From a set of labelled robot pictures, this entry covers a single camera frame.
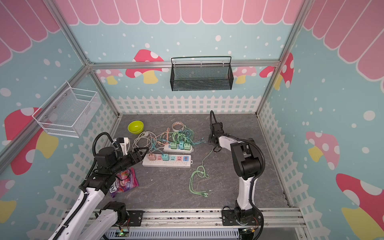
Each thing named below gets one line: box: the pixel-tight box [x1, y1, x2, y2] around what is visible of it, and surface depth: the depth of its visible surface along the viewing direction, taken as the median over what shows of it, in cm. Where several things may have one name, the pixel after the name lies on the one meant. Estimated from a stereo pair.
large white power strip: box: [142, 154, 193, 168], surface depth 93 cm
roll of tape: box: [171, 121, 184, 132], surface depth 115 cm
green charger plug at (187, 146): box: [184, 143, 191, 151], surface depth 96 cm
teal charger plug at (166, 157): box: [162, 153, 170, 161], surface depth 91 cm
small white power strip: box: [163, 143, 195, 153], surface depth 99 cm
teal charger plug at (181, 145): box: [179, 140, 184, 150], surface depth 96 cm
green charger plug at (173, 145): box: [170, 142, 178, 150], surface depth 96 cm
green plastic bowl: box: [127, 120, 144, 135], surface depth 111 cm
